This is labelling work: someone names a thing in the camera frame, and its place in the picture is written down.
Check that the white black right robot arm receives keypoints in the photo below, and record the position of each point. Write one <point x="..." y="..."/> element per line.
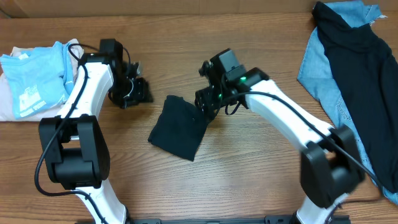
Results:
<point x="330" y="167"/>

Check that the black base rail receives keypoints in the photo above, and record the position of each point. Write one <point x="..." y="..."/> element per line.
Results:
<point x="211" y="221"/>

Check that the blue denim jeans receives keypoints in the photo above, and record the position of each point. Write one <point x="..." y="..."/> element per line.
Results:
<point x="316" y="77"/>

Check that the black t-shirt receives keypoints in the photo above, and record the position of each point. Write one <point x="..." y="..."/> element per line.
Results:
<point x="179" y="129"/>

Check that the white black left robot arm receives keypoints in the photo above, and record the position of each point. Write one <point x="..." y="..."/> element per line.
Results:
<point x="75" y="158"/>

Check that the pink folded garment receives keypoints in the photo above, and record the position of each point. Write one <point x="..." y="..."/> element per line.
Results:
<point x="6" y="102"/>

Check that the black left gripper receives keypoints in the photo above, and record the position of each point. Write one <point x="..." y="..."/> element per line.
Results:
<point x="142" y="94"/>

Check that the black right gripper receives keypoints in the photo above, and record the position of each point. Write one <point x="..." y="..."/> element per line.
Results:
<point x="205" y="99"/>

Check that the light blue folded t-shirt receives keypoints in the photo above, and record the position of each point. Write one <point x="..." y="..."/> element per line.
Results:
<point x="39" y="79"/>

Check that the black long garment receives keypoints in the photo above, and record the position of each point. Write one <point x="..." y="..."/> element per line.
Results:
<point x="365" y="71"/>

